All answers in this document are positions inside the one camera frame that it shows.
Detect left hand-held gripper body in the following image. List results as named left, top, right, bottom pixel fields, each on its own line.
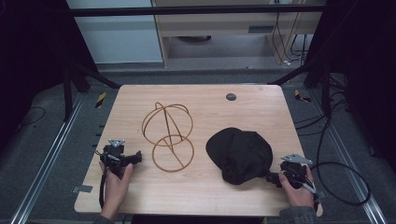
left=99, top=138, right=129, bottom=179

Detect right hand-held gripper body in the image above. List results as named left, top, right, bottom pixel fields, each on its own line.
left=278, top=153, right=319, bottom=196

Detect black cap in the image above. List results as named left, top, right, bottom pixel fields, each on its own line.
left=205, top=126, right=275, bottom=187

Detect person's right hand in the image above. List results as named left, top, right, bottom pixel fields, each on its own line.
left=278, top=165, right=316, bottom=209

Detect person's left hand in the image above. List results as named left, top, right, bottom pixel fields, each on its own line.
left=99, top=161, right=134, bottom=220

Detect grey tape piece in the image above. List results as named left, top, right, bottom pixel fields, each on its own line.
left=72, top=184, right=94, bottom=194

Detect black yellow striped tape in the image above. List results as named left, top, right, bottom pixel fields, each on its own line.
left=293, top=89, right=312, bottom=104
left=94, top=91, right=107, bottom=109

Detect black metal stand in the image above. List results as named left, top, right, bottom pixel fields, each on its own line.
left=61, top=57, right=121, bottom=123
left=268, top=59, right=333, bottom=119

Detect white cabinet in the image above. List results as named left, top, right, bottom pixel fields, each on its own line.
left=65, top=0, right=164, bottom=65

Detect dark curtain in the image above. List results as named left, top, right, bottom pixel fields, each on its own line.
left=304, top=0, right=396, bottom=174
left=0, top=0, right=98, bottom=153

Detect brown wire hat stand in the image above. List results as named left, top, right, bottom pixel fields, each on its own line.
left=141, top=101, right=196, bottom=174

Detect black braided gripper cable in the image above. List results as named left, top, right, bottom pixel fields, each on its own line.
left=98, top=172, right=108, bottom=210

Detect black looped gripper cable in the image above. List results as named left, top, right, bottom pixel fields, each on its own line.
left=310, top=118, right=372, bottom=207

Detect aluminium floor rail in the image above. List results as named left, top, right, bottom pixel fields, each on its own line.
left=8, top=92, right=86, bottom=224
left=307, top=88, right=389, bottom=224

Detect black floor cables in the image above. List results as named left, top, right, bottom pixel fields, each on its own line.
left=293, top=74, right=351, bottom=138

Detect thin black floor cable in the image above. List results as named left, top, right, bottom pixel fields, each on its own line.
left=18, top=105, right=47, bottom=128

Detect hanging black desk cables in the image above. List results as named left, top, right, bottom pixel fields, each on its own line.
left=271, top=11, right=310, bottom=67

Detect black horizontal frame bar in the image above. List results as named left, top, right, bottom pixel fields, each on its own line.
left=66, top=5, right=329, bottom=18

